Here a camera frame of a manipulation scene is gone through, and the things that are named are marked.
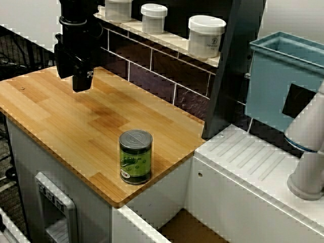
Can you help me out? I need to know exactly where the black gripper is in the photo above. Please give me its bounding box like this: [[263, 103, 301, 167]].
[[54, 30, 96, 93]]

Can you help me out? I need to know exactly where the green tin can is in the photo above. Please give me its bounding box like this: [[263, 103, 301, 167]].
[[118, 129, 154, 185]]

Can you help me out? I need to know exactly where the white toy sink unit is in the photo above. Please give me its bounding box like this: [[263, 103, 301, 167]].
[[111, 123, 324, 243]]

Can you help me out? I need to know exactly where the dark tiled backsplash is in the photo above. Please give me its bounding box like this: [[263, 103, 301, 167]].
[[92, 25, 217, 121]]

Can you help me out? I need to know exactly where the plain white lidded jar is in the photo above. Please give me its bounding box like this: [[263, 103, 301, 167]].
[[104, 0, 133, 21], [140, 3, 169, 35]]

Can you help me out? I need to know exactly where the cream shelf ledge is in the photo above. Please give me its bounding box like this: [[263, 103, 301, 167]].
[[93, 6, 222, 67]]

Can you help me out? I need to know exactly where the grey dispenser panel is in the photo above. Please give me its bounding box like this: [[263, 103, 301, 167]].
[[34, 171, 78, 243]]

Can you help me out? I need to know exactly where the white jar with logo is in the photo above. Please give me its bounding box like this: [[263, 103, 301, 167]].
[[188, 15, 227, 59]]

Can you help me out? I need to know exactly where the dark grey upright panel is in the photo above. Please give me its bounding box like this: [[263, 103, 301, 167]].
[[204, 0, 267, 139]]

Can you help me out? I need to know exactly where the blue plastic bin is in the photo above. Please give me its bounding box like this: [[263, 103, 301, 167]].
[[244, 30, 324, 133]]

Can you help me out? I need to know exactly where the grey toy faucet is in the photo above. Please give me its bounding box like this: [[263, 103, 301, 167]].
[[283, 80, 324, 201]]

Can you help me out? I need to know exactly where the black wire rack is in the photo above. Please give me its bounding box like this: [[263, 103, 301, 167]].
[[0, 24, 58, 82]]

